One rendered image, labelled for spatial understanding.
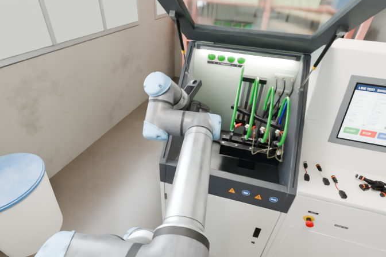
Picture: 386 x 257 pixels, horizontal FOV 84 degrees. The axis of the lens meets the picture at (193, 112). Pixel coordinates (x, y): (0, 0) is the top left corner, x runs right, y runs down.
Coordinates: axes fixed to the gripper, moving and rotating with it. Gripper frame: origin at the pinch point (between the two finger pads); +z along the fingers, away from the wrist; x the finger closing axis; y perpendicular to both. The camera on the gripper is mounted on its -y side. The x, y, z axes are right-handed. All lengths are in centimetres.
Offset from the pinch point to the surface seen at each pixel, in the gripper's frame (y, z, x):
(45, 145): 36, 43, -176
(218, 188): 31.4, 34.9, 1.8
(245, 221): 47, 56, 14
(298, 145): 2, 38, 37
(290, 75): -40, 45, 29
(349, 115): -17, 41, 58
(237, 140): 2.7, 45.7, 4.3
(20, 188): 61, 4, -116
